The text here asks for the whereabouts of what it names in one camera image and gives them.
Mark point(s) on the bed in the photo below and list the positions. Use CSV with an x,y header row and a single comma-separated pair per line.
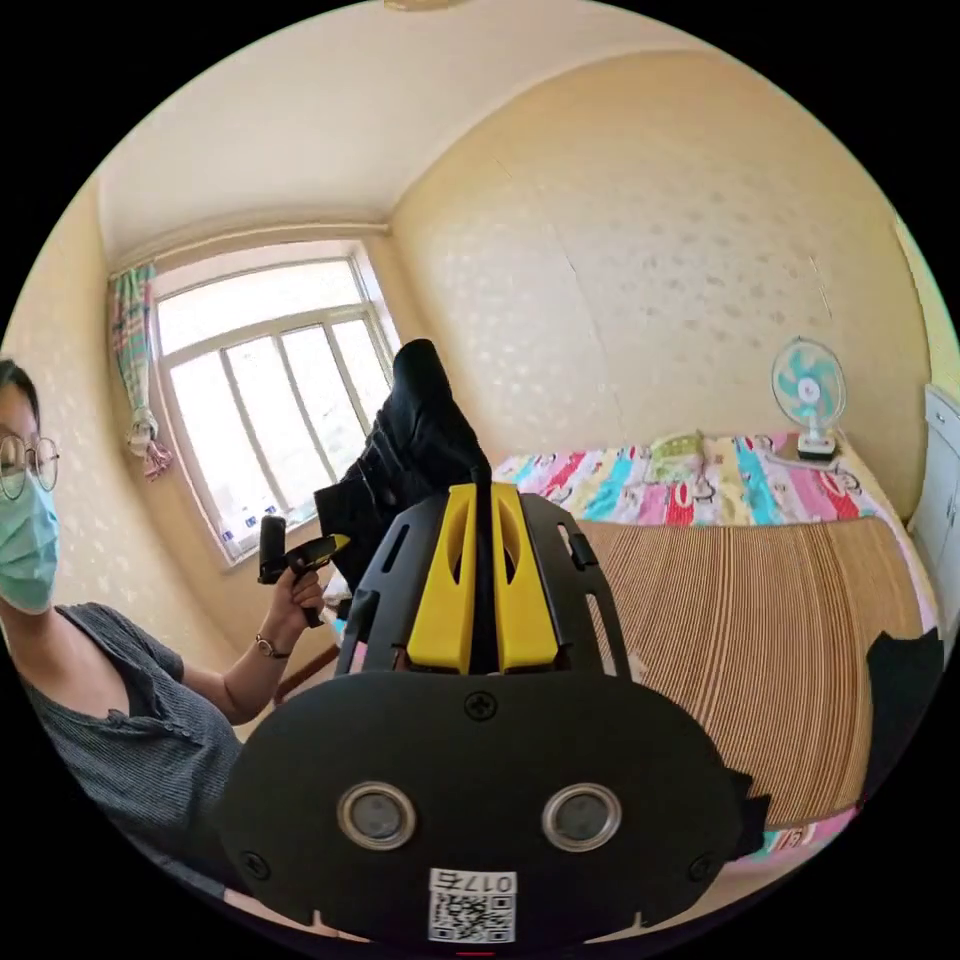
x,y
750,637

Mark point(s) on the white fan with teal blades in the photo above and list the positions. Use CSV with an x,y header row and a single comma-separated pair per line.
x,y
808,390

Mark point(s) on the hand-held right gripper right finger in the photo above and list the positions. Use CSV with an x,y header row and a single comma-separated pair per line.
x,y
526,600

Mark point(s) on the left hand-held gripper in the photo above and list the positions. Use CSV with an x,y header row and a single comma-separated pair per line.
x,y
306,561

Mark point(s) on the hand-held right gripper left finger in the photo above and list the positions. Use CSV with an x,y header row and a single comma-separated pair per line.
x,y
442,592

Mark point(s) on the checked curtain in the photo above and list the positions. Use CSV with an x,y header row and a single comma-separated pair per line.
x,y
135,352

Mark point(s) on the black pants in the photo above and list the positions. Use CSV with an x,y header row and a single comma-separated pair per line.
x,y
420,427

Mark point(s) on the person's left forearm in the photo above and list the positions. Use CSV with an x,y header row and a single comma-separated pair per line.
x,y
240,679

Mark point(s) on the window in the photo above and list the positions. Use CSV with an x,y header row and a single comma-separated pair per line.
x,y
262,420

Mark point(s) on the white cupboard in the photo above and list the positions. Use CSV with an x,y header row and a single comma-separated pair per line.
x,y
937,480

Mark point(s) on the person's body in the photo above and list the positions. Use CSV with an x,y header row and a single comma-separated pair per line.
x,y
127,742

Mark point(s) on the person's left hand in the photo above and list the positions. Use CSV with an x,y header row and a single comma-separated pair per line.
x,y
294,609

